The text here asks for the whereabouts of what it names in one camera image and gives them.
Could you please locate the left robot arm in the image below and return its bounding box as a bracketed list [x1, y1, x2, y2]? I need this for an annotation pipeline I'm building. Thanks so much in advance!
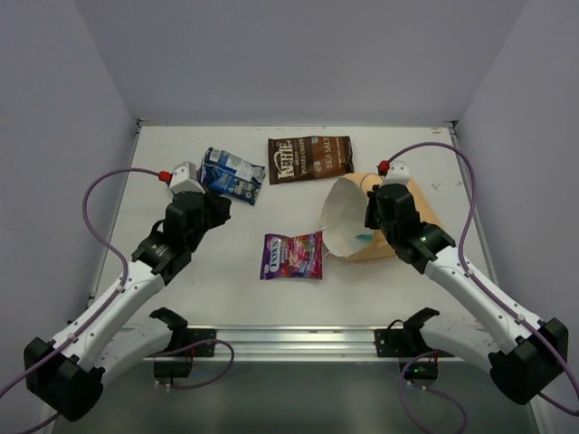
[24, 190, 232, 421]

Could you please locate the blue white snack packet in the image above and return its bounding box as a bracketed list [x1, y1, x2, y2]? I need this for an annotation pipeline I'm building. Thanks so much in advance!
[198, 147, 266, 205]

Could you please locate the purple Fox's candy bag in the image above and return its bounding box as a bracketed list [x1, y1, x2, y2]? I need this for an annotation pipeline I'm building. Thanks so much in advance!
[260, 231, 323, 280]

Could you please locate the dark brown snack packet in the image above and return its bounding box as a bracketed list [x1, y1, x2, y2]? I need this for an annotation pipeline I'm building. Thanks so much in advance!
[268, 136, 355, 185]

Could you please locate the aluminium mounting rail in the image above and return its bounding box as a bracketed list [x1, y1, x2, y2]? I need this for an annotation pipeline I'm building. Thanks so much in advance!
[106, 321, 535, 363]

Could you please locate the left black controller box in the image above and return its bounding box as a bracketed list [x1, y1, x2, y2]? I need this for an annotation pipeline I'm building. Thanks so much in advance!
[153, 357, 193, 383]

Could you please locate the teal Fox's mint bag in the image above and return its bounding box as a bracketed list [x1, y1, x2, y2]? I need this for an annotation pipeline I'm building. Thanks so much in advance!
[356, 233, 374, 242]

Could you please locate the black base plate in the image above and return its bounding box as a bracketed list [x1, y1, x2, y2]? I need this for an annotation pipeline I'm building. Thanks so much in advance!
[182, 328, 217, 358]
[374, 319, 433, 358]

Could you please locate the black controller box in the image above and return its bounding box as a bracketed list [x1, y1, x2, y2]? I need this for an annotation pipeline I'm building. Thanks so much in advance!
[153, 357, 193, 383]
[399, 358, 439, 385]

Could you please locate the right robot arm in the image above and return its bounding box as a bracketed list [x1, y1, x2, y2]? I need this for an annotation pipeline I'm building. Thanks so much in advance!
[365, 184, 569, 405]

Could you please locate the brown paper bag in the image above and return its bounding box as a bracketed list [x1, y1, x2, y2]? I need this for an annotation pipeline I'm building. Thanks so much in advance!
[320, 173, 441, 261]

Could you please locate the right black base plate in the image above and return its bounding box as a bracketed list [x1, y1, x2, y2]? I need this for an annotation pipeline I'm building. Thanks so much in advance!
[374, 319, 433, 358]

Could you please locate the right black controller box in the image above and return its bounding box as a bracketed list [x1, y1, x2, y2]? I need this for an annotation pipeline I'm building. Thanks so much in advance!
[399, 358, 439, 385]

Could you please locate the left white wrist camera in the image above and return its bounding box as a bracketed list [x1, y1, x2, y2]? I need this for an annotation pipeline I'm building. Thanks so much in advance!
[157, 161, 204, 194]

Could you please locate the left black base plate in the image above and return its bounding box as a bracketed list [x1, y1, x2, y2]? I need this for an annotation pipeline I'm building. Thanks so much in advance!
[182, 328, 217, 358]

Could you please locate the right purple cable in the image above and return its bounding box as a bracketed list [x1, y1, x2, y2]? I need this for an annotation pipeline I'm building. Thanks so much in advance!
[397, 142, 579, 433]

